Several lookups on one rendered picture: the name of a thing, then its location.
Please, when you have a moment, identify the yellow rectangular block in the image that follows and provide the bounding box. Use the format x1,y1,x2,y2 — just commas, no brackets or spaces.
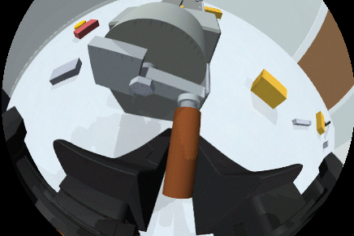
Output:
204,6,222,20
250,68,287,109
316,111,325,135

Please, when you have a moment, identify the red rectangular block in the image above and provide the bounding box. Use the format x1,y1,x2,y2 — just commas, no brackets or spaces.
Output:
73,19,99,40

